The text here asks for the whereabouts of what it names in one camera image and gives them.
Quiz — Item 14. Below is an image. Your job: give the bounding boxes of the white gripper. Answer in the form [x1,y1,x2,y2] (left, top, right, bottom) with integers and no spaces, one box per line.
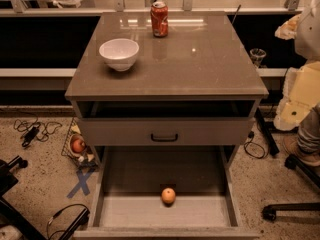
[273,14,320,131]

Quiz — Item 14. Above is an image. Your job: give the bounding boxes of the orange fruit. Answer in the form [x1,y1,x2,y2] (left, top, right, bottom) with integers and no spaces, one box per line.
[161,188,176,205]

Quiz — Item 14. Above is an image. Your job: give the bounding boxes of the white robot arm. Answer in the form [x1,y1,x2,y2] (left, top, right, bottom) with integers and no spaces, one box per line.
[273,0,320,131]

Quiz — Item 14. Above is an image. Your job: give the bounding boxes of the grey drawer cabinet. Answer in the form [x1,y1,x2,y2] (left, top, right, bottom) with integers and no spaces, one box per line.
[66,12,268,161]

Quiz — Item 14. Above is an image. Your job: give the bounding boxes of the closed grey upper drawer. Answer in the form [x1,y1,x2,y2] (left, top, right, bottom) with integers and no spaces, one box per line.
[78,118,254,146]

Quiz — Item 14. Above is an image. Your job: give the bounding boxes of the open grey lower drawer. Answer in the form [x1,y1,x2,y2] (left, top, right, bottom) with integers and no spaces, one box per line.
[74,146,259,240]

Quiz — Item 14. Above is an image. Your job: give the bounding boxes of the clear glass cup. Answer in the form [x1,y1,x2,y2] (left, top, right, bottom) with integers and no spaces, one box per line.
[249,48,267,68]

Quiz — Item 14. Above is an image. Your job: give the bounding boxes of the person leg grey trousers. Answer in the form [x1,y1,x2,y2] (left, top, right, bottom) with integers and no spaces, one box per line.
[298,103,320,153]

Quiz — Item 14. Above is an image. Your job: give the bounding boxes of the brown shoe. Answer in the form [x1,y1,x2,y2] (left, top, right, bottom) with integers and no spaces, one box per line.
[283,136,320,167]

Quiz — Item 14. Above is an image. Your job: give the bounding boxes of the black stand leg right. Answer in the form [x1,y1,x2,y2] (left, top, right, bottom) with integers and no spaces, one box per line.
[255,108,279,156]

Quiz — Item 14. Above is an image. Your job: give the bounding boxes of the red soda can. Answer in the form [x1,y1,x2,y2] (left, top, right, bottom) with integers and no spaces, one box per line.
[150,1,168,37]

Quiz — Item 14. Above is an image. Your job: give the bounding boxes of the white ceramic bowl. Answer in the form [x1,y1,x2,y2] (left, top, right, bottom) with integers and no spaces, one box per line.
[99,38,139,72]

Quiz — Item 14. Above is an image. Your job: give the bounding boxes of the black chair base right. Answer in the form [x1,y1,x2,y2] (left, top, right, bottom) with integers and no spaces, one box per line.
[261,154,320,222]

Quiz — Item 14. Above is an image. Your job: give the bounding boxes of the red apple in basket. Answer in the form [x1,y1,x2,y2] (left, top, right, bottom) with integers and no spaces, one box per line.
[71,139,86,153]

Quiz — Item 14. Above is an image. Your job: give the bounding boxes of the blue tape cross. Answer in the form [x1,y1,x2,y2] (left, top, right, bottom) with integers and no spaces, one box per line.
[67,168,95,199]

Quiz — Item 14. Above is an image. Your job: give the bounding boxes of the black stand lower left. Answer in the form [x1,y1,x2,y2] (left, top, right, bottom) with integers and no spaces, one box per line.
[0,156,90,240]

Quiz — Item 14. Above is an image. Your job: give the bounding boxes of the black coiled cable right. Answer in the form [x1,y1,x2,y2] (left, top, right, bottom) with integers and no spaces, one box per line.
[243,130,269,160]

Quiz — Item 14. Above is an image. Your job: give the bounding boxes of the black drawer handle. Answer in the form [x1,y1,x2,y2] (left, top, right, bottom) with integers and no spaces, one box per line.
[150,133,179,143]

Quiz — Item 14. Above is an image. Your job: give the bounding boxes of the black power adapter with cable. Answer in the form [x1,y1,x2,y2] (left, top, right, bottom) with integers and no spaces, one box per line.
[13,112,62,149]

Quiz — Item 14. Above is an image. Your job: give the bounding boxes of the black cable lower left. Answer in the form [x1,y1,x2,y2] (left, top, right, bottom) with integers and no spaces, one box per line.
[45,203,91,240]

